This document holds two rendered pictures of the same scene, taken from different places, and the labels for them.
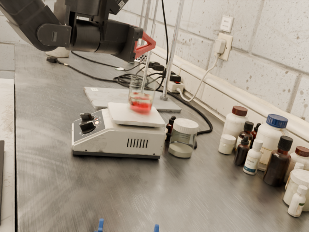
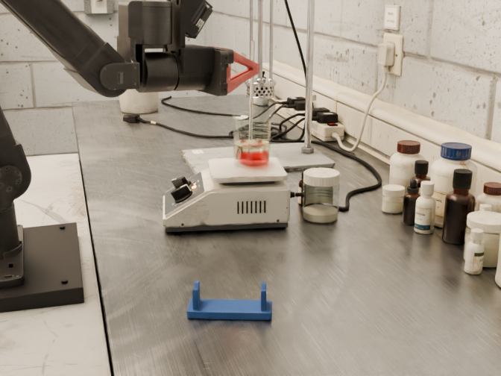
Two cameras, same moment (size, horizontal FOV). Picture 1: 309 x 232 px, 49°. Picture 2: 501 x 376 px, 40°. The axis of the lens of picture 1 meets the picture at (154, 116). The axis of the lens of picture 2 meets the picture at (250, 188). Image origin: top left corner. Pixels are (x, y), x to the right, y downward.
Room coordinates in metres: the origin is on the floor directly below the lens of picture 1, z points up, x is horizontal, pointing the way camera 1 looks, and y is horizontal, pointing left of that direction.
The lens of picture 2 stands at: (-0.33, -0.14, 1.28)
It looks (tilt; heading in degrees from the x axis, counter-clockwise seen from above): 17 degrees down; 9
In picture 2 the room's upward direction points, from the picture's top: straight up
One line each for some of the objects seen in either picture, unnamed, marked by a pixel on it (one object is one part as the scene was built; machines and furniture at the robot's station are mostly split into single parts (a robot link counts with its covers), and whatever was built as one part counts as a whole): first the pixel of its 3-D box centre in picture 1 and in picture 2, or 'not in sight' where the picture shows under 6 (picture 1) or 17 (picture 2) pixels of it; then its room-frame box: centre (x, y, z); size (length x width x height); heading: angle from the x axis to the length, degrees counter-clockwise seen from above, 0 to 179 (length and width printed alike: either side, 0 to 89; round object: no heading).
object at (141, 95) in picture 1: (142, 95); (253, 141); (0.75, 0.04, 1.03); 0.07 x 0.06 x 0.08; 112
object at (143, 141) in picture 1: (121, 130); (230, 195); (0.73, 0.07, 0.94); 0.22 x 0.13 x 0.08; 106
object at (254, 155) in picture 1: (254, 156); (426, 207); (0.72, -0.24, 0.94); 0.03 x 0.03 x 0.08
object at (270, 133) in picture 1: (270, 142); (452, 184); (0.76, -0.29, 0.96); 0.07 x 0.07 x 0.13
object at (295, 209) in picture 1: (298, 200); (475, 251); (0.57, -0.30, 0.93); 0.02 x 0.02 x 0.06
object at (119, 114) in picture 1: (134, 114); (246, 169); (0.73, 0.04, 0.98); 0.12 x 0.12 x 0.01; 16
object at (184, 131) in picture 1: (183, 138); (320, 195); (0.75, -0.08, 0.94); 0.06 x 0.06 x 0.08
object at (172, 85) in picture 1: (159, 75); (306, 117); (1.49, 0.01, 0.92); 0.40 x 0.06 x 0.04; 25
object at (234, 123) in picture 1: (235, 126); (406, 172); (0.86, -0.22, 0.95); 0.06 x 0.06 x 0.11
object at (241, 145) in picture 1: (243, 149); (412, 201); (0.75, -0.22, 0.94); 0.03 x 0.03 x 0.07
